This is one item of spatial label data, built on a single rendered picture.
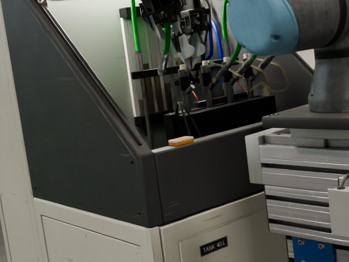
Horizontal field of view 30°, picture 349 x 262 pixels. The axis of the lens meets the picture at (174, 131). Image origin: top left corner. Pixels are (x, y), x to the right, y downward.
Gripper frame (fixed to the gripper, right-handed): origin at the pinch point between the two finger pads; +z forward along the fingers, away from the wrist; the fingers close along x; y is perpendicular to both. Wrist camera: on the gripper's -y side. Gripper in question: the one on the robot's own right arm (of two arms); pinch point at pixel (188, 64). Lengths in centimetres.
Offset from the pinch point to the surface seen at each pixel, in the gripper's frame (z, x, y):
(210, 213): 33.2, -17.8, 23.0
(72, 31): -12.9, -15.8, -31.0
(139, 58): -2.7, -0.2, -22.2
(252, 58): 0.8, 15.4, 8.4
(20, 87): 0.5, -34.7, -30.7
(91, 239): 39, -35, -4
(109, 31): -11.7, -3.6, -30.9
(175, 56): -1.2, 19.7, -30.4
